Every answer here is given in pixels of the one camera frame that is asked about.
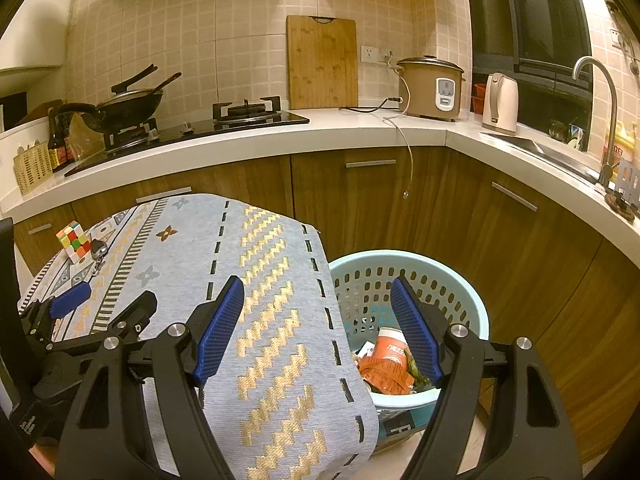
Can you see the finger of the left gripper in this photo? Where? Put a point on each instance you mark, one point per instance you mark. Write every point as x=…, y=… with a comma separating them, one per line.
x=128, y=325
x=70, y=300

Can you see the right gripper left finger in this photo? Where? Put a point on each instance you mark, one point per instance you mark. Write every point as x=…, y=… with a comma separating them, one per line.
x=107, y=434

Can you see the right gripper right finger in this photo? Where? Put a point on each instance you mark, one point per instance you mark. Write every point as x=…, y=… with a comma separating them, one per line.
x=529, y=434

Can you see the orange panda snack bag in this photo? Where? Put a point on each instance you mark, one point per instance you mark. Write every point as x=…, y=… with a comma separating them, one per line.
x=386, y=367

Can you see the green vegetable scrap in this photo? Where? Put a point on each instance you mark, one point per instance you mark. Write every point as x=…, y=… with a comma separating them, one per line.
x=420, y=382

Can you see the black car key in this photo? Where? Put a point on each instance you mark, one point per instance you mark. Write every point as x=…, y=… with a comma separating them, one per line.
x=99, y=250

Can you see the rubiks cube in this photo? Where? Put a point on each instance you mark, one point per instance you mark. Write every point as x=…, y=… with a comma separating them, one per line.
x=75, y=241

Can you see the woven beige basket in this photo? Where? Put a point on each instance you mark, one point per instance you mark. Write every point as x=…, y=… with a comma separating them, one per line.
x=32, y=166

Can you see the black gas stove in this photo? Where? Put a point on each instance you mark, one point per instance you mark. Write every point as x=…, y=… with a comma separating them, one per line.
x=226, y=118

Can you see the dark sauce bottle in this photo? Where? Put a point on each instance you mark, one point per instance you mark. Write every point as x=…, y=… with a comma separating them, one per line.
x=59, y=152

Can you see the patterned grey tablecloth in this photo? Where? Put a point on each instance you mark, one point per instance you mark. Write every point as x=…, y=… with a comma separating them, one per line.
x=287, y=401

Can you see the black wok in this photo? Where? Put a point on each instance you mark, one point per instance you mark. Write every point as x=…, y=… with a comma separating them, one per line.
x=126, y=108

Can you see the wooden cutting board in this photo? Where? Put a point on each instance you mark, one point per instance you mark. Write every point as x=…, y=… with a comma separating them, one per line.
x=322, y=62

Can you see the white electric kettle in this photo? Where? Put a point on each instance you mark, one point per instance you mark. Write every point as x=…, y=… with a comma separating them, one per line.
x=501, y=103

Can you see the beige rice cooker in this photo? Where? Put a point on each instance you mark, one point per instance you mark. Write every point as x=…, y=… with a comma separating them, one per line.
x=430, y=87

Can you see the dark window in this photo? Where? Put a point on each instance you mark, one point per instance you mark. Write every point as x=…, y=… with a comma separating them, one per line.
x=537, y=43

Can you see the wall power socket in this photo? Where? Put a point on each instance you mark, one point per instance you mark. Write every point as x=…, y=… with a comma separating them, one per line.
x=374, y=55

